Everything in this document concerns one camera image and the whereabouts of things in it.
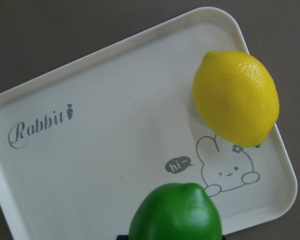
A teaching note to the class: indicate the yellow lemon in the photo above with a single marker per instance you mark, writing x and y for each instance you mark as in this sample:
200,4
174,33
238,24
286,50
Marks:
236,96

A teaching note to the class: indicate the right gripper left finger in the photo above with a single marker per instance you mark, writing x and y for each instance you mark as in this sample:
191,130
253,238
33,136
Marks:
122,237

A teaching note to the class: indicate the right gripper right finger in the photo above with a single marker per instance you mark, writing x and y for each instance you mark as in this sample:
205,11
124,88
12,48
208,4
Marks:
224,237

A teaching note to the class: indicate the green lime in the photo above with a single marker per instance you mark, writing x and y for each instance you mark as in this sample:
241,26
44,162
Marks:
176,211

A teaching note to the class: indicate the cream rabbit tray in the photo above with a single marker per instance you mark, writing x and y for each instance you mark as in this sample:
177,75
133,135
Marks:
81,146

